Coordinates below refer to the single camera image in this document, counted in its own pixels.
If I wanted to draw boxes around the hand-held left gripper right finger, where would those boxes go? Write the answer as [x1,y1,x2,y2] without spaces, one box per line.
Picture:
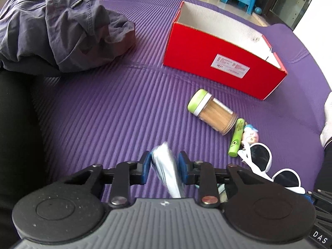
[178,150,273,209]

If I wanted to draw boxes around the white-framed sunglasses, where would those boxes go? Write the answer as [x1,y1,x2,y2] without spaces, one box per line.
[237,143,306,194]

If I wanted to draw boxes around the toothpick jar with green lid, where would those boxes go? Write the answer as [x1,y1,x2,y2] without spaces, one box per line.
[187,89,238,136]

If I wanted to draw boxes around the person's right foot white sock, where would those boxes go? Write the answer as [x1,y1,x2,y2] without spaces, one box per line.
[320,103,332,148]

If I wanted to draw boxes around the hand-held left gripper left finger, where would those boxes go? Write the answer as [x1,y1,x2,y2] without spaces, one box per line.
[62,150,152,209]

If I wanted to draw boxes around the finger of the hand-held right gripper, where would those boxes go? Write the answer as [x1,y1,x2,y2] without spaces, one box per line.
[305,190,332,213]

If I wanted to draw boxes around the person's leg black pants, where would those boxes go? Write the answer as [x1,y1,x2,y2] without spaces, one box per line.
[312,140,332,195]
[0,61,52,249]

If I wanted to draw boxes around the white and blue packet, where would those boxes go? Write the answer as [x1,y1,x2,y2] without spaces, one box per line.
[151,142,185,199]

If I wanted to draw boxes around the green highlighter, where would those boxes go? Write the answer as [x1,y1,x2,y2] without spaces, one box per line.
[228,118,245,157]

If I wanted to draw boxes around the red cardboard shoe box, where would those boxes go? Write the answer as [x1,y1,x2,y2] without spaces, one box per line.
[162,1,288,101]

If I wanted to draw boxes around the purple ribbed mat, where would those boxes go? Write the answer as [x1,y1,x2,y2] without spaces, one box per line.
[31,0,332,205]

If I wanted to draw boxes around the dark grey jacket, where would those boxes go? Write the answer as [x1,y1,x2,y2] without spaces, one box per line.
[0,0,136,73]

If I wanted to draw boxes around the person's left leg black pants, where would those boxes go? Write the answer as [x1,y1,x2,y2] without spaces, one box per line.
[0,61,52,249]

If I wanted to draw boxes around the person's right leg black pants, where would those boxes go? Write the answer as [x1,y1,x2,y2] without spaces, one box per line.
[312,140,332,195]

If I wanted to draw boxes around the pink-haired doll figurine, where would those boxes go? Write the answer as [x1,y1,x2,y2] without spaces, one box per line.
[240,124,260,149]

